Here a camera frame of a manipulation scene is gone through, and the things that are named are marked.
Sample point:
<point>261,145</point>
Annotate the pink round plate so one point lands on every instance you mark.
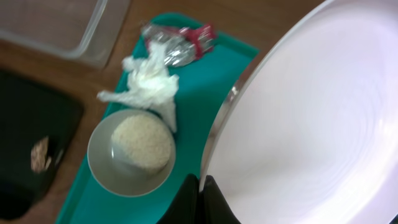
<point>308,133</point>

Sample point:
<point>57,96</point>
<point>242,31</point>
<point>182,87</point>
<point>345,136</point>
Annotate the black plastic tray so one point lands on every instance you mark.
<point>29,112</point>

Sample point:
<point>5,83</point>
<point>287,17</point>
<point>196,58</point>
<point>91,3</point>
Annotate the crumpled white napkin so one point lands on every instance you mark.
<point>149,85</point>

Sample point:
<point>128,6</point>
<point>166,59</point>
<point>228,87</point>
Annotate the clear plastic bin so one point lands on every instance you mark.
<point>83,31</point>

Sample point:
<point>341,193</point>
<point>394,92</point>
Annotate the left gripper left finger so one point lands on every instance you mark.
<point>183,208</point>

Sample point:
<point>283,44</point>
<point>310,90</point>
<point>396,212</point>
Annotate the white rice heap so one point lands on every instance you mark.
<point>143,141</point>

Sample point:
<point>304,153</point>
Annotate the silver red foil wrapper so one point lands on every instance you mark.
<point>182,45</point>

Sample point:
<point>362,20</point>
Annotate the grey bowl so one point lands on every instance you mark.
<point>115,175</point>

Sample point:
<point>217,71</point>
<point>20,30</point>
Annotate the brown food scrap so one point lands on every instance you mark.
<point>39,160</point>

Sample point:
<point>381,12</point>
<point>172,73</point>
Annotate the teal serving tray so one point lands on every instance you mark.
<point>203,86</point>

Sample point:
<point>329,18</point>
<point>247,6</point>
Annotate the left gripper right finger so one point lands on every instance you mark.
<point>214,208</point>

